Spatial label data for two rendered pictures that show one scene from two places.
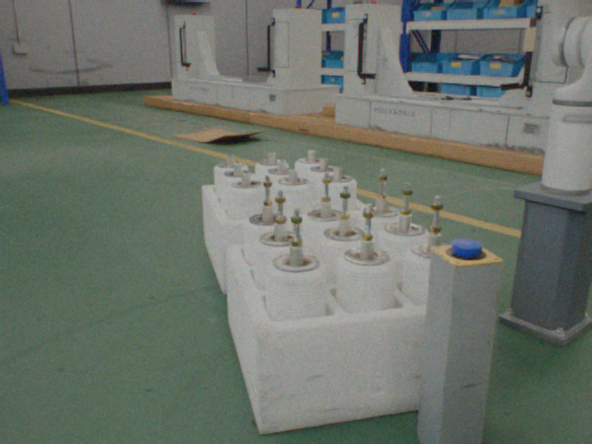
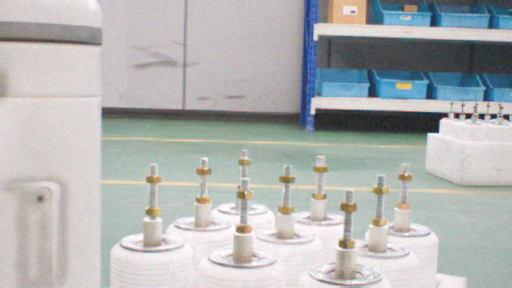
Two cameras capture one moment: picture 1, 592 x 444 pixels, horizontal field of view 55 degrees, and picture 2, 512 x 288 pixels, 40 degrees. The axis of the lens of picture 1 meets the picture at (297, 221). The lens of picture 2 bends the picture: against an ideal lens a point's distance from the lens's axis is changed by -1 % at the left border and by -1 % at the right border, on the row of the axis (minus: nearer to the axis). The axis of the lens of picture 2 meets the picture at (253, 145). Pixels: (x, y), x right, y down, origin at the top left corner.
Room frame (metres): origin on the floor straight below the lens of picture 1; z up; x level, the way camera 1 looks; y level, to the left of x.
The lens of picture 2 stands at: (1.50, -0.78, 0.46)
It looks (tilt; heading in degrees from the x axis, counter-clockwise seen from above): 6 degrees down; 129
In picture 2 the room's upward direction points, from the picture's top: 2 degrees clockwise
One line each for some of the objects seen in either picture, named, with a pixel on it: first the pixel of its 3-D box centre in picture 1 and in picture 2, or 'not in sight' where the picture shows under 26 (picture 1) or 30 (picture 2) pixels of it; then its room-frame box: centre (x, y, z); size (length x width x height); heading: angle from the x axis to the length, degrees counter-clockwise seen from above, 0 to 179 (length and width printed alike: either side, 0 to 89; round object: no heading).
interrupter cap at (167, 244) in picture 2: (433, 251); (152, 243); (0.90, -0.23, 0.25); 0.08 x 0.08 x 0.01
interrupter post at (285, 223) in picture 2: (344, 227); (285, 226); (0.99, -0.09, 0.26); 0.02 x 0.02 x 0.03
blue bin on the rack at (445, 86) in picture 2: not in sight; (451, 86); (-0.80, 4.42, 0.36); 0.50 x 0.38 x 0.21; 132
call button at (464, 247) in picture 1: (466, 249); not in sight; (0.72, -0.23, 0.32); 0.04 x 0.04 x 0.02
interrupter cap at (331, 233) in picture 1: (344, 234); (284, 236); (0.99, -0.09, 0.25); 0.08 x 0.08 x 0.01
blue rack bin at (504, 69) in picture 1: (508, 65); not in sight; (5.97, -2.11, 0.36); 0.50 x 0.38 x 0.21; 131
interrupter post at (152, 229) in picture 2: (434, 243); (152, 232); (0.90, -0.23, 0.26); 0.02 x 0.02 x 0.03
